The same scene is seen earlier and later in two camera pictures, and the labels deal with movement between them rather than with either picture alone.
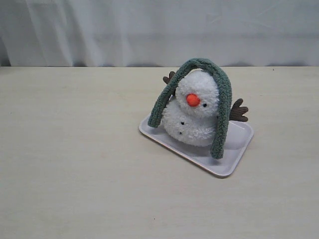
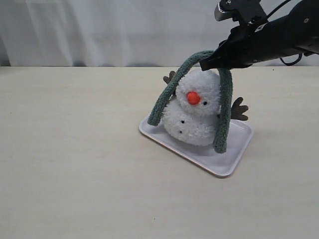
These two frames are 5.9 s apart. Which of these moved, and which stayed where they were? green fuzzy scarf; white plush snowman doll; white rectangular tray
Moved: green fuzzy scarf
Stayed: white rectangular tray; white plush snowman doll
